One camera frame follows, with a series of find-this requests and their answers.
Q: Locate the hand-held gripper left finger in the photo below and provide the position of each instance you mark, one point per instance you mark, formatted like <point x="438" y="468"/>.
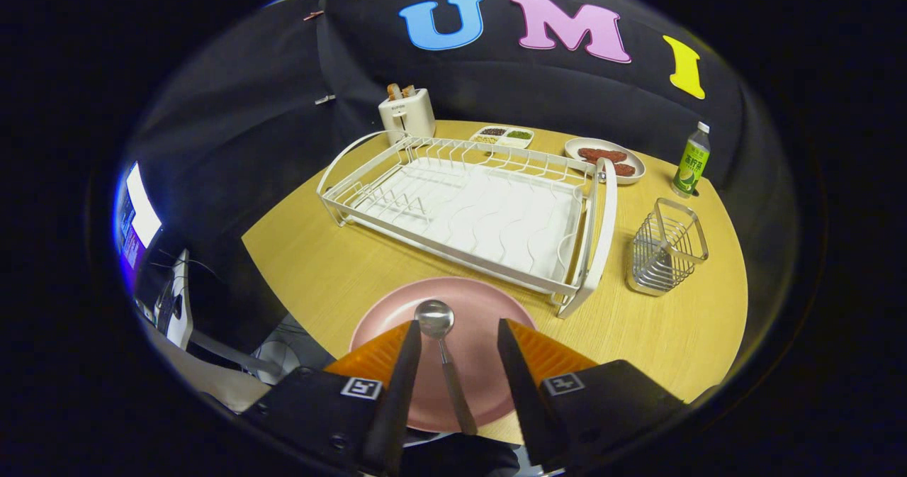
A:
<point x="400" y="392"/>

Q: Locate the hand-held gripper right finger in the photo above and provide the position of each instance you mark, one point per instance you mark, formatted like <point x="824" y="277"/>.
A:
<point x="521" y="392"/>

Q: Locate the pink plate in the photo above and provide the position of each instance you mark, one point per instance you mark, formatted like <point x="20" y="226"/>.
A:
<point x="468" y="363"/>

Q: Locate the white oval plate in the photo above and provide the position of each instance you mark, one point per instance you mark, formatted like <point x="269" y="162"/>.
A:
<point x="634" y="161"/>

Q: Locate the red sausage piece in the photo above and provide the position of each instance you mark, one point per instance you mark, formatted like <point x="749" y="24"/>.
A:
<point x="623" y="169"/>
<point x="602" y="154"/>

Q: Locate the white divided spice tray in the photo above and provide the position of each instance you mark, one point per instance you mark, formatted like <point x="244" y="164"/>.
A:
<point x="503" y="137"/>

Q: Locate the white toaster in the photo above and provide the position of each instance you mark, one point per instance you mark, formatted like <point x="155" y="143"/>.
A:
<point x="407" y="117"/>

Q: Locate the green label drink bottle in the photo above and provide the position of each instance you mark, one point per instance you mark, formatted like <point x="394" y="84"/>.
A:
<point x="691" y="165"/>

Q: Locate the toast slice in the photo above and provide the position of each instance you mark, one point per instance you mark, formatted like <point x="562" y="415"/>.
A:
<point x="394" y="91"/>
<point x="408" y="91"/>

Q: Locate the white clip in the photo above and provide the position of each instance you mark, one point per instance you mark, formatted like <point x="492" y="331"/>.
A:
<point x="324" y="98"/>

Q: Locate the computer monitor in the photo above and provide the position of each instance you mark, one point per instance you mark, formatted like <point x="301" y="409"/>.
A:
<point x="138" y="218"/>

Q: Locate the black backdrop cloth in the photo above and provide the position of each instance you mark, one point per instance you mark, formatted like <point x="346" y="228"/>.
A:
<point x="248" y="108"/>

